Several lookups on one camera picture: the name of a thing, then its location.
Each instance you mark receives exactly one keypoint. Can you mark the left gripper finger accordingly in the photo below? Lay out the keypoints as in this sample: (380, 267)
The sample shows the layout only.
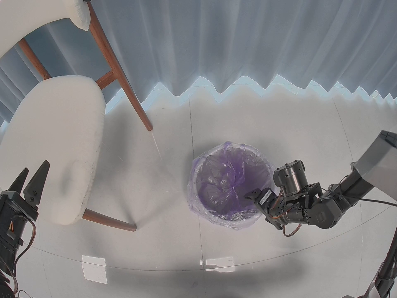
(35, 188)
(19, 186)

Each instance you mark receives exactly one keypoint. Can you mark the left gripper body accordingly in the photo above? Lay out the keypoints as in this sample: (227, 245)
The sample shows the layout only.
(12, 209)

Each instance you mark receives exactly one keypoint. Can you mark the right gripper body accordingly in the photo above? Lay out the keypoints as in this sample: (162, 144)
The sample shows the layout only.
(263, 202)

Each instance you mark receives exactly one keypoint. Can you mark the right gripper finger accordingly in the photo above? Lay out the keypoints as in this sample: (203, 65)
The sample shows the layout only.
(252, 195)

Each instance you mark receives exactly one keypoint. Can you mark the purple plastic bag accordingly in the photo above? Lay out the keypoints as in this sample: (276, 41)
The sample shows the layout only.
(229, 178)

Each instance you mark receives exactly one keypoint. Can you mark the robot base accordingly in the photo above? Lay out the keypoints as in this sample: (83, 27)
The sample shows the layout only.
(370, 293)

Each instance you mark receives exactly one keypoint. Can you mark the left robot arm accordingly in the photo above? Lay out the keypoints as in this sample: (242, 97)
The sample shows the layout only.
(4, 278)

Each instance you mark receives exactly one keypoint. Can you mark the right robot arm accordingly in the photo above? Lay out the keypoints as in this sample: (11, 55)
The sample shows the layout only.
(372, 160)

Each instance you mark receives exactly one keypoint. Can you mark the white cushioned wooden chair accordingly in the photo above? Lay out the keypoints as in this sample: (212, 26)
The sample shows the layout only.
(62, 119)

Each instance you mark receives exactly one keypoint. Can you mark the pale blue curtain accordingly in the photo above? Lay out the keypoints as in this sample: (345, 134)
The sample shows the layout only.
(248, 26)

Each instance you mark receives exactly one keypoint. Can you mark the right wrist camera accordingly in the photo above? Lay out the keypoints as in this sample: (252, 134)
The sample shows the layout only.
(274, 223)

